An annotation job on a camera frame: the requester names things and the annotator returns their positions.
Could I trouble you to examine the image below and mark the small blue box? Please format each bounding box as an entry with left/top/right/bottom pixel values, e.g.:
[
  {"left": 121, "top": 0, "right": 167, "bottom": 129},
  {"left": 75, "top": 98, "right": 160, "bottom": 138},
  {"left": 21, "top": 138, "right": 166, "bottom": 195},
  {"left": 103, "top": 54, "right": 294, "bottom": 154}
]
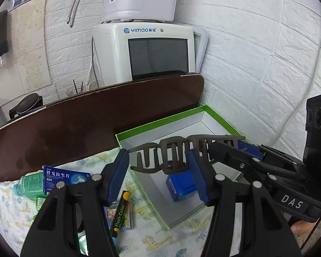
[{"left": 166, "top": 174, "right": 202, "bottom": 202}]

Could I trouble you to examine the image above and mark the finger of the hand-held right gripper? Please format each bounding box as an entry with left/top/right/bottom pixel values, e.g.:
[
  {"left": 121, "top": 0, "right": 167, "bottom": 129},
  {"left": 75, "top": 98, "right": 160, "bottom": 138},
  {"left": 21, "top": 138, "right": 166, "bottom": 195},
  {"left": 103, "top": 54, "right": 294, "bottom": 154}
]
[
  {"left": 207, "top": 141, "right": 274, "bottom": 191},
  {"left": 238, "top": 141, "right": 311, "bottom": 180}
]

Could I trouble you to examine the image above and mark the person's right hand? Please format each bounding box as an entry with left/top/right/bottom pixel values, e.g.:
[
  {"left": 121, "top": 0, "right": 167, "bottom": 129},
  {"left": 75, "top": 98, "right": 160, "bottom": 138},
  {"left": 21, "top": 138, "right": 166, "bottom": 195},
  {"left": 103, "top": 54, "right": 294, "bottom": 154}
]
[{"left": 290, "top": 219, "right": 315, "bottom": 238}]

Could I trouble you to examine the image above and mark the white purifier cable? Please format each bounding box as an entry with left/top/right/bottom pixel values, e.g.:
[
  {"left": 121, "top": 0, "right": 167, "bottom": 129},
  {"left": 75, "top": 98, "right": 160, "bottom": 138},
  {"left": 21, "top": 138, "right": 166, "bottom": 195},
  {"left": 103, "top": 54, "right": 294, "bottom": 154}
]
[{"left": 87, "top": 36, "right": 99, "bottom": 89}]

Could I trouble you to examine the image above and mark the thin black cable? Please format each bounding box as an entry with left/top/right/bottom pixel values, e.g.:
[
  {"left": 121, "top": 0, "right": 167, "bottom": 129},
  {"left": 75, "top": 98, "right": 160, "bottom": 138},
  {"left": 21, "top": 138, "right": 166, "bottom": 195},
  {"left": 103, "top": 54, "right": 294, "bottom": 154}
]
[{"left": 302, "top": 209, "right": 321, "bottom": 255}]

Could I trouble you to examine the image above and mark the grey flat panel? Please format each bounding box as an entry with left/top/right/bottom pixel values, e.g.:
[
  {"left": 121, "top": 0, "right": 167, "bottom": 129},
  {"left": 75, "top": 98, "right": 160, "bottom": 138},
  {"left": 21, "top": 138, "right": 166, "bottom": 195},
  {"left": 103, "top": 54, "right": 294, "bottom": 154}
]
[{"left": 194, "top": 28, "right": 210, "bottom": 73}]

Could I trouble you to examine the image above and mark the flexible metal hose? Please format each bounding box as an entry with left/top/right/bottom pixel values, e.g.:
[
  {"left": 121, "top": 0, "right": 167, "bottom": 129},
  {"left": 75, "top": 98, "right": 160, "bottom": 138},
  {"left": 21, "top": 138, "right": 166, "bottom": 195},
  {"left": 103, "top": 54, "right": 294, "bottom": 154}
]
[
  {"left": 70, "top": 0, "right": 91, "bottom": 29},
  {"left": 67, "top": 0, "right": 86, "bottom": 23}
]

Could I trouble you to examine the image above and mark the white water purifier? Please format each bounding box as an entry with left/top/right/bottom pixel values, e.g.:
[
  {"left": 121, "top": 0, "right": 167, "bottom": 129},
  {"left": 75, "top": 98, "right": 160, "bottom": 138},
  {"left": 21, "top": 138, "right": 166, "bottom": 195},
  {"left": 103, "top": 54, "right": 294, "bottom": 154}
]
[{"left": 92, "top": 21, "right": 197, "bottom": 89}]

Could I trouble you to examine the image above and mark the green plastic item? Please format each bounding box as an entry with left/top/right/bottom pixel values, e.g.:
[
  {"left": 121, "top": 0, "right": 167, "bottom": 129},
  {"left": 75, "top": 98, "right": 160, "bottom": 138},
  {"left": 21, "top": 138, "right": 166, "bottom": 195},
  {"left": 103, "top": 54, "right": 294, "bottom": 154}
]
[{"left": 76, "top": 233, "right": 91, "bottom": 256}]

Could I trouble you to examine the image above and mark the black kettle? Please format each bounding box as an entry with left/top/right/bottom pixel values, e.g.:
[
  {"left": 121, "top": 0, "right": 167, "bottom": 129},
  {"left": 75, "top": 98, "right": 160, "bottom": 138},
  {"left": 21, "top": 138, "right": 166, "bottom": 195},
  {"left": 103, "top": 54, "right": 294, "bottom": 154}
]
[{"left": 9, "top": 93, "right": 44, "bottom": 120}]

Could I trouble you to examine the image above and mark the black yellow marker pen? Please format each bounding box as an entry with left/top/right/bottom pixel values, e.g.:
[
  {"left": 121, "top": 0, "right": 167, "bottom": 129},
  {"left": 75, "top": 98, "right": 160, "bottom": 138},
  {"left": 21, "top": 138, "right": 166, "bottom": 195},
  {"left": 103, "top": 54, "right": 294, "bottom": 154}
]
[{"left": 110, "top": 190, "right": 131, "bottom": 247}]

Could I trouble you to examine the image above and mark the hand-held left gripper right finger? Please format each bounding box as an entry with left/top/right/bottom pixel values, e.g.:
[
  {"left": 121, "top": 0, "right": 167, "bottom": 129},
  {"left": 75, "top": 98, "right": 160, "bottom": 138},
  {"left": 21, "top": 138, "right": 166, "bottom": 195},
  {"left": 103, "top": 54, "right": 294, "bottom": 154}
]
[{"left": 189, "top": 149, "right": 303, "bottom": 257}]

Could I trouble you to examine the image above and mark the green-rimmed cardboard box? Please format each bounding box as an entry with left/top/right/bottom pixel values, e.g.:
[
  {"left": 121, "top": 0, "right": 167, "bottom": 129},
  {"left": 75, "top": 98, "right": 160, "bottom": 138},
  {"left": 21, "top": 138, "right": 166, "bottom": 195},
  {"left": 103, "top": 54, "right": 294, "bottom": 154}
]
[{"left": 116, "top": 105, "right": 257, "bottom": 230}]

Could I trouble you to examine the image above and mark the beige stone board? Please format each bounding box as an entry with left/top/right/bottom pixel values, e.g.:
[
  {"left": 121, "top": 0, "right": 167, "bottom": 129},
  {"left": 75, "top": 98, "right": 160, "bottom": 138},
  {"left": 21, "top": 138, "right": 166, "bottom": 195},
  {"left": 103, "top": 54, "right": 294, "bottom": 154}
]
[{"left": 7, "top": 0, "right": 53, "bottom": 95}]

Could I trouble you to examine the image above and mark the blue medicine box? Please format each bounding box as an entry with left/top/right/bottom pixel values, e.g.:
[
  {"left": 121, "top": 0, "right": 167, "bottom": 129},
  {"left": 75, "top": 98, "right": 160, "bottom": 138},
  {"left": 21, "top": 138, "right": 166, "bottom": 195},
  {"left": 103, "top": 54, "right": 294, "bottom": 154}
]
[{"left": 42, "top": 166, "right": 91, "bottom": 196}]

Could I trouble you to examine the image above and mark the playing card pack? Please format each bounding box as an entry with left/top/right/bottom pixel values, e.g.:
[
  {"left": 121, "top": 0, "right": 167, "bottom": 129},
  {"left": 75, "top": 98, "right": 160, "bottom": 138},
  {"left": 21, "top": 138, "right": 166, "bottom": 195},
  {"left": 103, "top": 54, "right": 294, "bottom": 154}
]
[{"left": 104, "top": 200, "right": 134, "bottom": 231}]

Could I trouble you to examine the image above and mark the brown wooden board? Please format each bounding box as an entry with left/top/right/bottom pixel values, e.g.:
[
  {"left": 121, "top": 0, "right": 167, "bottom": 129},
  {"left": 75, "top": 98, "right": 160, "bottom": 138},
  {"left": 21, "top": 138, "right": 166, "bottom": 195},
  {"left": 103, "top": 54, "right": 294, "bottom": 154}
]
[{"left": 0, "top": 73, "right": 206, "bottom": 183}]

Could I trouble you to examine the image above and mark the green mouthwash bottle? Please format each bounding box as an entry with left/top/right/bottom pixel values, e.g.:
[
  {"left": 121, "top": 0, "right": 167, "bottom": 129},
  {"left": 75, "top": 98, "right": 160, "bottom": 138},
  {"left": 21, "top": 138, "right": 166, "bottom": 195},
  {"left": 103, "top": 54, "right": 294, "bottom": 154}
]
[{"left": 13, "top": 172, "right": 50, "bottom": 211}]

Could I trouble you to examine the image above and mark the dark grey hair claw clip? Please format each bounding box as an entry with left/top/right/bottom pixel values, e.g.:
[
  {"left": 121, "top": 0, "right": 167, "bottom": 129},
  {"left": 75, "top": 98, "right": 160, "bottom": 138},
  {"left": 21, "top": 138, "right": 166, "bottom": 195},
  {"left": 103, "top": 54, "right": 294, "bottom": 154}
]
[{"left": 129, "top": 134, "right": 246, "bottom": 176}]

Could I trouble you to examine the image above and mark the plastic cup with straws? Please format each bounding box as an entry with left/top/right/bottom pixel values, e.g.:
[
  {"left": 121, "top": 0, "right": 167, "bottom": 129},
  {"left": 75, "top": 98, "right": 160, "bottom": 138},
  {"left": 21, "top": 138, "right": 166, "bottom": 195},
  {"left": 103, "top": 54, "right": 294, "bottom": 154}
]
[{"left": 66, "top": 79, "right": 85, "bottom": 97}]

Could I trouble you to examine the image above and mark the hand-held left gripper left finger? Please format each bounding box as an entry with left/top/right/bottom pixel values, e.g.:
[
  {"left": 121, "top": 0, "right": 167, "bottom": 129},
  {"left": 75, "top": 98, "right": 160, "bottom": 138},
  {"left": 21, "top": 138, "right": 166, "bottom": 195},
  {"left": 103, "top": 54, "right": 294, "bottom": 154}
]
[{"left": 20, "top": 149, "right": 130, "bottom": 257}]

